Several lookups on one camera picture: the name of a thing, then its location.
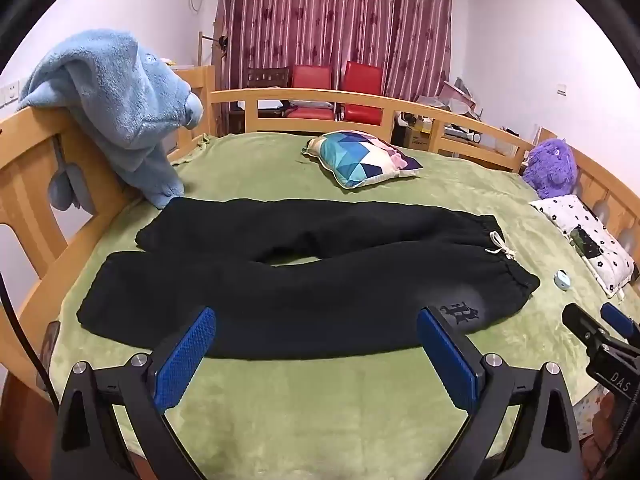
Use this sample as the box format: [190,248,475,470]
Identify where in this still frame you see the purple plush toy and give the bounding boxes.
[522,138,581,200]

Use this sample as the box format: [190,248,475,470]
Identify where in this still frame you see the black pants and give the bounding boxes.
[76,196,542,361]

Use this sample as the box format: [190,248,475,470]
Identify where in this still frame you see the green fleece blanket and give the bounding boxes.
[47,131,640,480]

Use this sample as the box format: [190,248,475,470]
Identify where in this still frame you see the dark green patterned pouch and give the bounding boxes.
[570,226,603,257]

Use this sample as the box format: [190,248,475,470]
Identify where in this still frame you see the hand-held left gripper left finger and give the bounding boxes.
[50,306,218,480]

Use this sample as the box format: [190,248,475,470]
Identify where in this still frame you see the wooden bed frame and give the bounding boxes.
[0,65,640,480]

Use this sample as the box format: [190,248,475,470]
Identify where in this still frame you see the dark wooden chair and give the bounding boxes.
[244,66,291,92]

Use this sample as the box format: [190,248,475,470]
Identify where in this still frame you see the red chair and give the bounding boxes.
[291,64,335,121]
[340,61,385,123]

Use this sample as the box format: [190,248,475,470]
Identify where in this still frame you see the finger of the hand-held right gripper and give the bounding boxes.
[601,303,640,343]
[562,304,609,346]

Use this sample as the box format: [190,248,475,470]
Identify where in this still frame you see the grey-blue plush cloth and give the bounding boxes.
[48,162,98,213]

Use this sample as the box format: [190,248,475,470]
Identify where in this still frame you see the black cable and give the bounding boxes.
[0,270,61,411]

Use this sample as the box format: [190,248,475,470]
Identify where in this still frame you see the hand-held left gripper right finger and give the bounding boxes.
[416,305,586,480]

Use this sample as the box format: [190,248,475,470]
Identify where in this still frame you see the maroon striped curtain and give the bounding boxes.
[218,0,453,103]

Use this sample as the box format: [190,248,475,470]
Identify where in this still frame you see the geometric patterned pillow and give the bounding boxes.
[301,130,424,190]

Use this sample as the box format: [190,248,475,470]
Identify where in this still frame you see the white floral pillow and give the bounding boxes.
[529,195,638,297]

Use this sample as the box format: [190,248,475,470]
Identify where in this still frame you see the light blue plush robe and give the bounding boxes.
[17,30,205,210]

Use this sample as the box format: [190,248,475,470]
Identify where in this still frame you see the cardboard box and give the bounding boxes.
[404,125,433,150]

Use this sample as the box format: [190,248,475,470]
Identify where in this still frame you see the wooden coat stand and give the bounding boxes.
[198,30,229,68]

